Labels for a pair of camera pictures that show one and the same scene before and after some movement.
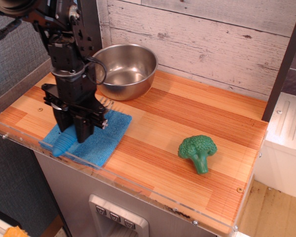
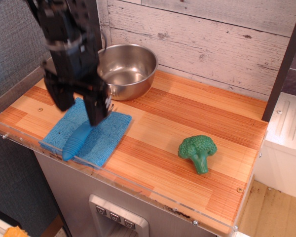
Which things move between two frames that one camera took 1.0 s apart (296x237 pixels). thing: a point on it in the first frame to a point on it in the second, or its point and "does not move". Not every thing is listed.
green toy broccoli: [197, 148] does not move
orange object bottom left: [15, 231] does not move
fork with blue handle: [70, 137] to [74, 145]
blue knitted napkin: [97, 148] does not move
